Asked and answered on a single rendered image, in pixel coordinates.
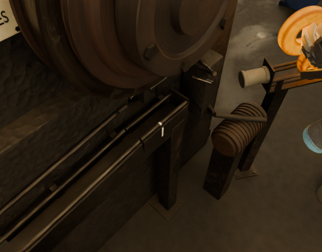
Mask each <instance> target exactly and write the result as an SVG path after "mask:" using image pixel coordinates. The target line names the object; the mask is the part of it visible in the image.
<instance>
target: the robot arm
mask: <svg viewBox="0 0 322 252"><path fill-rule="evenodd" d="M301 50H302V52H303V54H304V55H305V58H306V59H308V61H309V62H310V64H311V65H313V66H314V67H315V68H316V67H317V68H318V69H314V68H308V69H307V70H304V71H301V72H300V78H301V79H307V80H313V79H322V23H320V24H319V25H318V26H316V24H315V23H314V22H313V23H312V24H311V25H308V26H306V27H304V28H303V29H302V35H301ZM302 136H303V140H304V143H305V144H306V146H307V147H308V148H309V149H310V150H312V151H313V152H315V153H322V118H321V119H319V120H318V121H316V122H314V123H313V124H310V125H308V126H307V128H306V129H305V130H304V131H303V135H302Z"/></svg>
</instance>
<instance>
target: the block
mask: <svg viewBox="0 0 322 252"><path fill-rule="evenodd" d="M201 59H202V60H203V61H204V62H205V63H206V64H207V65H208V66H209V67H210V68H211V69H212V70H213V71H214V72H217V76H216V77H212V76H211V75H210V74H208V73H206V72H204V71H202V70H200V69H198V68H196V67H194V66H192V67H190V68H189V70H188V71H186V72H183V80H182V92H181V94H182V95H184V96H185V97H187V98H188V99H189V106H188V111H190V112H191V113H193V114H194V115H196V116H197V117H199V118H202V117H203V116H204V115H205V114H206V113H207V112H209V111H208V109H207V107H208V106H209V105H212V107H213V105H214V100H215V95H216V91H217V86H218V82H219V77H220V72H221V68H222V63H223V56H222V55H221V54H219V53H217V52H215V51H213V50H211V49H209V50H208V52H207V53H206V54H205V55H204V56H203V57H202V58H201ZM193 75H196V76H199V77H202V78H205V79H208V80H211V81H213V84H212V85H210V84H207V83H205V82H202V81H199V80H196V79H193V78H192V77H193Z"/></svg>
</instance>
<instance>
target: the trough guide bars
mask: <svg viewBox="0 0 322 252"><path fill-rule="evenodd" d="M272 67H273V68H274V70H275V72H280V71H284V70H289V69H293V68H297V60H295V61H290V62H286V63H281V64H277V65H272ZM300 80H304V79H301V78H300V73H297V74H293V75H288V76H284V77H280V78H275V79H273V81H272V85H271V87H274V86H275V89H274V91H275V92H274V93H277V92H280V91H281V88H282V85H283V84H287V83H291V82H296V81H300Z"/></svg>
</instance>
